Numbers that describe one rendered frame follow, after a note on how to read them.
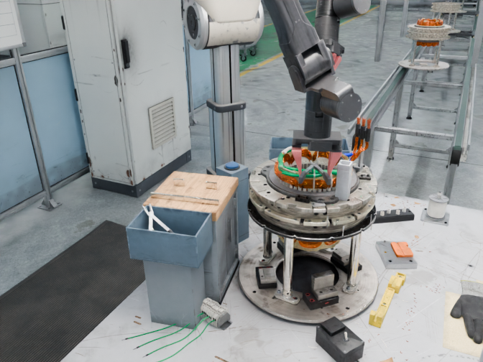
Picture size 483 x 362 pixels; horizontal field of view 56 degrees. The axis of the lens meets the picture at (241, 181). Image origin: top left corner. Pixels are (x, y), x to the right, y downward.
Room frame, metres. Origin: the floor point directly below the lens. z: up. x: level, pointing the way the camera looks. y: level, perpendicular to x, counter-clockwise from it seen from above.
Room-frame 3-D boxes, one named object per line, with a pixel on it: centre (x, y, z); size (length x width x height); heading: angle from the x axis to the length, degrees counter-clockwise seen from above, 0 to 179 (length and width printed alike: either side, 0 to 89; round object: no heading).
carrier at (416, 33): (3.75, -1.50, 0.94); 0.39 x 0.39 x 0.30
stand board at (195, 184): (1.06, 0.13, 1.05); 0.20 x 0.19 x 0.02; 165
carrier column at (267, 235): (1.12, -0.07, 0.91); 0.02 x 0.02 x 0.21
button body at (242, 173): (1.27, 0.03, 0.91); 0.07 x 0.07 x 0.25; 44
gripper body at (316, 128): (0.92, -0.16, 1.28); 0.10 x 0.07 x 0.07; 83
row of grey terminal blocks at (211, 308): (0.89, 0.08, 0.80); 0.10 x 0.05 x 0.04; 48
